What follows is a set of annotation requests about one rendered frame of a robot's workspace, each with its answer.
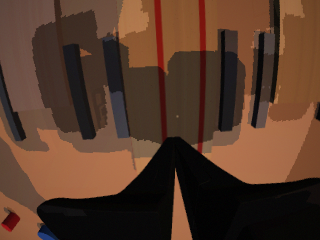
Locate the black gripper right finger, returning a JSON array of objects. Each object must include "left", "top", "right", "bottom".
[{"left": 173, "top": 137, "right": 320, "bottom": 240}]

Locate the tan strip with red stripes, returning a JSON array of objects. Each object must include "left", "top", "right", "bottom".
[{"left": 116, "top": 0, "right": 219, "bottom": 175}]

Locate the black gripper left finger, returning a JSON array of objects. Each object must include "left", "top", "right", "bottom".
[{"left": 36, "top": 137, "right": 175, "bottom": 240}]

